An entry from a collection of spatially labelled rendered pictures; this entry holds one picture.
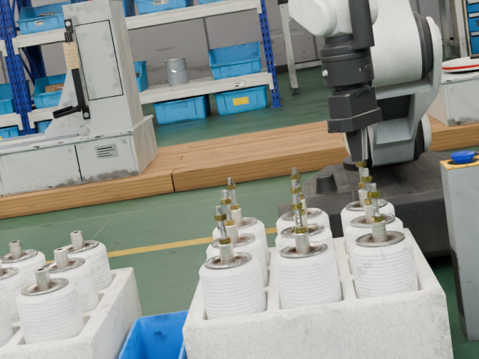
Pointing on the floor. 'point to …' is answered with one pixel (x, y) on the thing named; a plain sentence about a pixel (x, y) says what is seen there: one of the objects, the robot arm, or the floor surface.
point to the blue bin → (156, 337)
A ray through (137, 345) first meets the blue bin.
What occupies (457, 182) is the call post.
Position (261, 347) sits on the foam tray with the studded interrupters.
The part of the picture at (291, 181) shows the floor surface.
